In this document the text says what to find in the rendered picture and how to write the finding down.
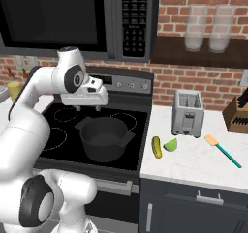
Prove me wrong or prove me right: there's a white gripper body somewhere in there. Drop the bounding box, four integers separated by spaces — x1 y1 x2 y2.
60 85 109 107

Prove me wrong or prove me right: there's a dark grey pot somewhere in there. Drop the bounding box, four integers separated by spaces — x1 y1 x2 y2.
74 115 137 163

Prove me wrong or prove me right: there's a yellow-green cucumber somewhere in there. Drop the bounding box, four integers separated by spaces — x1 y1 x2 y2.
151 135 163 160

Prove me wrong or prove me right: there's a green lemon wedge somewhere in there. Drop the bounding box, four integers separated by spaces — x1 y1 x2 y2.
163 137 178 153

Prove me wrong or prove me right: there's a black stove with hob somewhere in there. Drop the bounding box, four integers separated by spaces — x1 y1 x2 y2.
32 66 155 233

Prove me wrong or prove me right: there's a yellow cup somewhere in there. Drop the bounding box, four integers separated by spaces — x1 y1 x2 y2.
7 81 23 102

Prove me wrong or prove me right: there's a black microwave oven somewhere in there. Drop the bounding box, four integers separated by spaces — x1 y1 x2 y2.
0 0 160 64

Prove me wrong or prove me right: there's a silver toaster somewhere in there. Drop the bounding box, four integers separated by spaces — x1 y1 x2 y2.
171 89 205 139

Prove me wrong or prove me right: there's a dark wooden shelf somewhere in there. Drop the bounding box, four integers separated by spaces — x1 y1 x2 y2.
150 35 248 70

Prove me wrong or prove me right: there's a clear glass jar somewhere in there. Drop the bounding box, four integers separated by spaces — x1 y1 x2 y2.
184 4 208 53
208 5 236 54

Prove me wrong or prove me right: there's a dark grey drawer front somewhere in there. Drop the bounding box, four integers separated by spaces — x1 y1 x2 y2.
140 178 248 212

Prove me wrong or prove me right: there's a wooden knife block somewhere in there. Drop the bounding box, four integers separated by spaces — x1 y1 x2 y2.
222 87 248 134

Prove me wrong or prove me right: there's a dark grey cupboard door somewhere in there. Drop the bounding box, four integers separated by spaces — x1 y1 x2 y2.
139 195 248 233

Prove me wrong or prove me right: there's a silver oven door handle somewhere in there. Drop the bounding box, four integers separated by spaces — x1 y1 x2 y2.
94 178 134 197

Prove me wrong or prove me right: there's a silver cupboard door handle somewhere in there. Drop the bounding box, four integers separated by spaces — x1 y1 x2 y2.
145 202 153 233

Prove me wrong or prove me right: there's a spatula with teal handle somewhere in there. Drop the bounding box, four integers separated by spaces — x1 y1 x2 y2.
203 134 243 169

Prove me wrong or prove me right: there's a silver drawer handle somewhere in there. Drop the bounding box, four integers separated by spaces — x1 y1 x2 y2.
196 189 225 206

